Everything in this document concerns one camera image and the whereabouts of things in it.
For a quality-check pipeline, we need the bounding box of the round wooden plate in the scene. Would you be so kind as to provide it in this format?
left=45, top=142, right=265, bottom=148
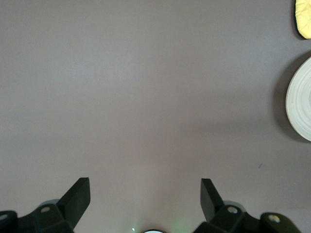
left=286, top=56, right=311, bottom=142

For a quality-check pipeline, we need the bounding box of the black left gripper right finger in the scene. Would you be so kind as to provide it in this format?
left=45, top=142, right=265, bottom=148
left=194, top=178, right=302, bottom=233

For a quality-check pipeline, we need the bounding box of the yellow quilted oven mitt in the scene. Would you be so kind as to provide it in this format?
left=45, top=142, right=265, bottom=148
left=293, top=0, right=311, bottom=40

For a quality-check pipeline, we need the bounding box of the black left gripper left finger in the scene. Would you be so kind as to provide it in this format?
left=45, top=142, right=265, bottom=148
left=0, top=177, right=91, bottom=233

